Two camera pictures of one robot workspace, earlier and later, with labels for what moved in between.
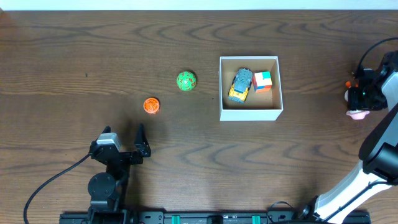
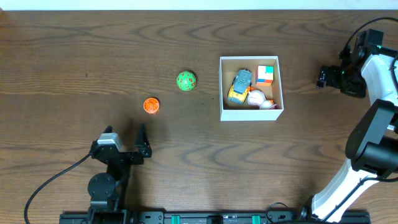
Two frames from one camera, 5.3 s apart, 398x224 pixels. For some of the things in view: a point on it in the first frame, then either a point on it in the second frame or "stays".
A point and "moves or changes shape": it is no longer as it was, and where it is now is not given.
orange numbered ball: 151,105 stays
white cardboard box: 262,106 stays
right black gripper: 354,102 → 359,91
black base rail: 212,217 stays
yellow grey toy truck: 240,85 stays
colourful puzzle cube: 262,82 moves or changes shape
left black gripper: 125,156 stays
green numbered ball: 186,81 stays
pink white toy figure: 356,114 → 257,98
